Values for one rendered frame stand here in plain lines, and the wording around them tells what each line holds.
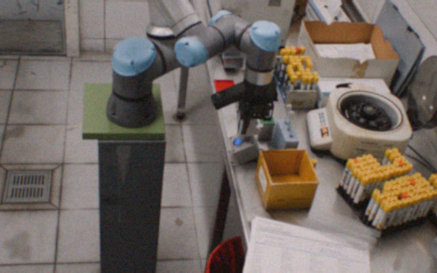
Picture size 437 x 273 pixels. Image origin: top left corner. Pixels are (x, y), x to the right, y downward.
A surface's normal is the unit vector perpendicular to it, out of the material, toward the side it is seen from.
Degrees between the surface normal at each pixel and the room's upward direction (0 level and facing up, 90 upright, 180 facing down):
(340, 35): 90
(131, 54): 9
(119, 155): 90
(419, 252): 0
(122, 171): 90
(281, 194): 90
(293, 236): 0
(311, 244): 0
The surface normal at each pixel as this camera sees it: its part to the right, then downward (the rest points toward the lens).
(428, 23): -0.98, 0.00
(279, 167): 0.17, 0.65
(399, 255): 0.11, -0.76
